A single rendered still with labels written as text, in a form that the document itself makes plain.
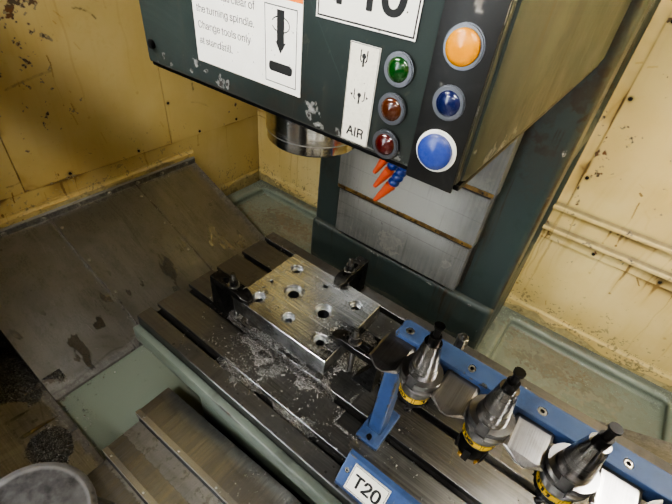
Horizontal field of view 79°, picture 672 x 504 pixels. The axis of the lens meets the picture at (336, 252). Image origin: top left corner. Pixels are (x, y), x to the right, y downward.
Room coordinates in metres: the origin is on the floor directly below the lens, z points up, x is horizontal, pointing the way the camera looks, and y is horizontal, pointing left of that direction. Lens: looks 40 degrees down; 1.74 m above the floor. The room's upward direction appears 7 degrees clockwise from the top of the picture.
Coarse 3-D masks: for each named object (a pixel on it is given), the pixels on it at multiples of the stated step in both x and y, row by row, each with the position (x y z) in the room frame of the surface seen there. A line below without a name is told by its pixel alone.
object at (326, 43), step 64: (512, 0) 0.31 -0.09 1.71; (576, 0) 0.45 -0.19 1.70; (192, 64) 0.50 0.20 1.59; (320, 64) 0.39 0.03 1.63; (384, 64) 0.36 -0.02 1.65; (512, 64) 0.33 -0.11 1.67; (576, 64) 0.59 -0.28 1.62; (320, 128) 0.39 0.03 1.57; (384, 128) 0.35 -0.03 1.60; (512, 128) 0.40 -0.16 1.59
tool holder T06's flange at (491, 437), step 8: (472, 400) 0.33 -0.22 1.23; (480, 400) 0.33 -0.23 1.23; (472, 408) 0.32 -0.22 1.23; (472, 416) 0.30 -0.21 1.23; (512, 416) 0.31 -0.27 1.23; (472, 424) 0.30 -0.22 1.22; (480, 424) 0.30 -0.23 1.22; (512, 424) 0.30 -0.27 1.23; (472, 432) 0.29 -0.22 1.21; (480, 432) 0.29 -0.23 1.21; (488, 432) 0.29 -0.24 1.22; (496, 432) 0.29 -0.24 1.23; (504, 432) 0.29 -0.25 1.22; (488, 440) 0.28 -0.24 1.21; (496, 440) 0.28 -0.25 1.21; (504, 440) 0.29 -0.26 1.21
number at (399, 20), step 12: (360, 0) 0.37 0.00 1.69; (372, 0) 0.37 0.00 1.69; (384, 0) 0.36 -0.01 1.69; (396, 0) 0.36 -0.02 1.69; (408, 0) 0.35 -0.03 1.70; (360, 12) 0.37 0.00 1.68; (372, 12) 0.37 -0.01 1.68; (384, 12) 0.36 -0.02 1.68; (396, 12) 0.35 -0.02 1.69; (408, 12) 0.35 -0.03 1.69; (396, 24) 0.35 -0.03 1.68; (408, 24) 0.35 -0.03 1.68
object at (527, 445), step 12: (516, 420) 0.31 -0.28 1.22; (528, 420) 0.31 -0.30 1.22; (516, 432) 0.29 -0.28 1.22; (528, 432) 0.30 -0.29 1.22; (540, 432) 0.30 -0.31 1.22; (504, 444) 0.28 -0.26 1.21; (516, 444) 0.28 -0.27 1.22; (528, 444) 0.28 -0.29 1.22; (540, 444) 0.28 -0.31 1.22; (516, 456) 0.26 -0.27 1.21; (528, 456) 0.26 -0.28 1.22; (540, 456) 0.26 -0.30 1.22; (528, 468) 0.25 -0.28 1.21; (540, 468) 0.25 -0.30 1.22
